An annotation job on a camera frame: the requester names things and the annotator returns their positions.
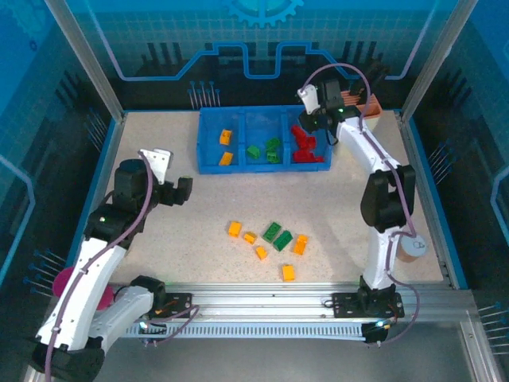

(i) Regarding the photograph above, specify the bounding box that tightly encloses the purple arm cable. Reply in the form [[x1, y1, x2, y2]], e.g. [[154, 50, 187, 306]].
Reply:
[[301, 62, 422, 347], [43, 150, 200, 382]]

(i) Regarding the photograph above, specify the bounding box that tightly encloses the long green lego brick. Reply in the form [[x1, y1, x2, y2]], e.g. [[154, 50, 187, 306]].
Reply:
[[273, 230, 294, 252], [262, 221, 282, 242]]

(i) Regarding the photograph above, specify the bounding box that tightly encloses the copper can white lid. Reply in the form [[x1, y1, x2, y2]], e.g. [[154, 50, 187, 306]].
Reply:
[[397, 234, 430, 264]]

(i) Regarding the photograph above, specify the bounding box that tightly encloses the grey slotted cable duct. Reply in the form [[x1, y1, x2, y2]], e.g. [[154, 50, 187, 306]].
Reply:
[[126, 322, 369, 342]]

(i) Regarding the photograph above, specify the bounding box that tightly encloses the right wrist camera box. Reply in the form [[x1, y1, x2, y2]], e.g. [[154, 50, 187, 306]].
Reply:
[[297, 84, 320, 115]]

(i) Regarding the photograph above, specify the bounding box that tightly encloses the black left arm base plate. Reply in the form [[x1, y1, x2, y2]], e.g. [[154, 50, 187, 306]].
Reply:
[[153, 292, 195, 319]]

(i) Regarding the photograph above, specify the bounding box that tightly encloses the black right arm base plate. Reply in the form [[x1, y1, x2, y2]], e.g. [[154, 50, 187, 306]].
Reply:
[[331, 291, 406, 319]]

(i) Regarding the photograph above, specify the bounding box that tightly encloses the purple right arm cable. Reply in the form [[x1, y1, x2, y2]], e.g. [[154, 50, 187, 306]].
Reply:
[[301, 62, 422, 347]]

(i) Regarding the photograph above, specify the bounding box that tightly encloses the aluminium front rail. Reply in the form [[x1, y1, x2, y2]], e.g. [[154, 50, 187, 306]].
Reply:
[[111, 280, 474, 324]]

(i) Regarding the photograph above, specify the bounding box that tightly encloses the black right controller box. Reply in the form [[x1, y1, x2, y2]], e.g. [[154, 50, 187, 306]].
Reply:
[[363, 321, 393, 345]]

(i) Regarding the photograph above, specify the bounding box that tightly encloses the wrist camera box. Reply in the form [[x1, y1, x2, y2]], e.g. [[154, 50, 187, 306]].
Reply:
[[297, 84, 320, 115], [138, 148, 175, 186]]

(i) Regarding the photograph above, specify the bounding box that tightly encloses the small pink cylinder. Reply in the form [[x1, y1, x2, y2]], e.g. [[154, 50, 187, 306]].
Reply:
[[97, 286, 116, 311]]

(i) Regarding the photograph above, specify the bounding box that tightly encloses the large pink cylinder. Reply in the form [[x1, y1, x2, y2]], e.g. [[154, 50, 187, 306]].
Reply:
[[52, 266, 76, 298]]

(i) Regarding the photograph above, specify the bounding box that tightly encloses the white knife block salmon top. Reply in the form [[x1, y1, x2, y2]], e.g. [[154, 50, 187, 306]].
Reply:
[[332, 88, 383, 155]]

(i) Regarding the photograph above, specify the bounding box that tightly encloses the aluminium frame post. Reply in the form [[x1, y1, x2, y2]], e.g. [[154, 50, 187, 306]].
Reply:
[[399, 0, 480, 123], [43, 0, 127, 123]]

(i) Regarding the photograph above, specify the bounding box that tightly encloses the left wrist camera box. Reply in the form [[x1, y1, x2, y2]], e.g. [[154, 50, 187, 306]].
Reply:
[[138, 148, 175, 186]]

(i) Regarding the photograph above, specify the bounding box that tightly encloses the black controller box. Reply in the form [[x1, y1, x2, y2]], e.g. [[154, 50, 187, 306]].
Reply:
[[137, 318, 168, 345], [363, 321, 393, 345]]

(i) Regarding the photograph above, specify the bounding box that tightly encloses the blue three-compartment tray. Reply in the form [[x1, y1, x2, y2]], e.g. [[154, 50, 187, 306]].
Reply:
[[197, 105, 332, 175]]

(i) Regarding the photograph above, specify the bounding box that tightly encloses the black left controller box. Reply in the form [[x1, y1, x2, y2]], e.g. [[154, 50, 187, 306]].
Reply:
[[137, 318, 168, 345]]

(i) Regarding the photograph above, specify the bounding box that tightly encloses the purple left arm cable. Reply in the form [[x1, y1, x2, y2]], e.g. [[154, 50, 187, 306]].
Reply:
[[43, 150, 200, 382]]

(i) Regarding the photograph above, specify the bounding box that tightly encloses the aluminium side rail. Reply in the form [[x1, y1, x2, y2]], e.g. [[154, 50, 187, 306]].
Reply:
[[77, 113, 128, 267], [393, 110, 468, 290]]

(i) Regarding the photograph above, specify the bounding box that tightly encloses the grey metal front platform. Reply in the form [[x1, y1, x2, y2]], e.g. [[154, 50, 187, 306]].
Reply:
[[23, 310, 502, 382]]

